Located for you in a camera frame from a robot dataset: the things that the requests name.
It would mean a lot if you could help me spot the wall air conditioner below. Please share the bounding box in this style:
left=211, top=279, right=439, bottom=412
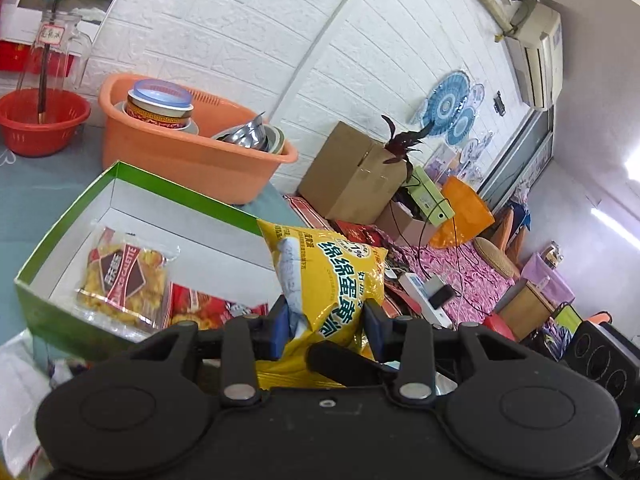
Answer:
left=506, top=0, right=564, bottom=110

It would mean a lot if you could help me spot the light green small box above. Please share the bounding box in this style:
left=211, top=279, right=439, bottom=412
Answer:
left=405, top=167, right=454, bottom=228

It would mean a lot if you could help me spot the red plastic basket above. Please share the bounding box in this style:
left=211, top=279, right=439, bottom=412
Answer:
left=0, top=89, right=91, bottom=157

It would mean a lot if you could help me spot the steel bowl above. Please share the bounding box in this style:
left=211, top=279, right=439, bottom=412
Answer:
left=213, top=113, right=269, bottom=151

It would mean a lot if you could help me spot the red lion snack bag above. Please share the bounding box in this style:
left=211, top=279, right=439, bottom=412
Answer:
left=168, top=283, right=269, bottom=330

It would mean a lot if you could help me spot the plaid blanket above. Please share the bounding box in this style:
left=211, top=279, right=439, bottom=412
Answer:
left=282, top=193, right=381, bottom=246

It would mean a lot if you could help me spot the dark purple plant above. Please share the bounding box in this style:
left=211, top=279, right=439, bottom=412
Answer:
left=381, top=115, right=434, bottom=182

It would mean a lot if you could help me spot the orange plastic bag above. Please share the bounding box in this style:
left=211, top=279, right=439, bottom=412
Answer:
left=428, top=177, right=495, bottom=249

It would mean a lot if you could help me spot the green cardboard box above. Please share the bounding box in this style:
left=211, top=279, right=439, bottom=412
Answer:
left=14, top=162, right=282, bottom=361

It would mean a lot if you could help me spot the brown cardboard box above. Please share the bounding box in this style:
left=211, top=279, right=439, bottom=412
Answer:
left=297, top=122, right=406, bottom=224

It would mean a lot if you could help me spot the blue round wall decoration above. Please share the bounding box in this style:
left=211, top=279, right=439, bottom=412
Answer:
left=422, top=70, right=471, bottom=136

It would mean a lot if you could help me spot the white power strip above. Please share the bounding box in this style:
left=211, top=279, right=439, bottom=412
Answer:
left=398, top=273, right=454, bottom=328

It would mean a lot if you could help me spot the clear galette cookie bag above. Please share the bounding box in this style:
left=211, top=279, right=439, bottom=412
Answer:
left=76, top=223, right=180, bottom=333

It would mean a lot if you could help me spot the orange plastic basin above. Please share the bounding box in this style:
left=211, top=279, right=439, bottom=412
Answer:
left=98, top=73, right=298, bottom=205

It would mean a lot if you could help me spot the yellow egg cake bag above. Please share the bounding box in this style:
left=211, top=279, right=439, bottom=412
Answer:
left=257, top=220, right=387, bottom=389

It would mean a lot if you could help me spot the red fu wall calendar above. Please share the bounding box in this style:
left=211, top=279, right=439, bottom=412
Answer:
left=0, top=0, right=141, bottom=74

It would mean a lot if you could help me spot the lidded container blue lid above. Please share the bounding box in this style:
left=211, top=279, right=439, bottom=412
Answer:
left=122, top=79, right=194, bottom=130

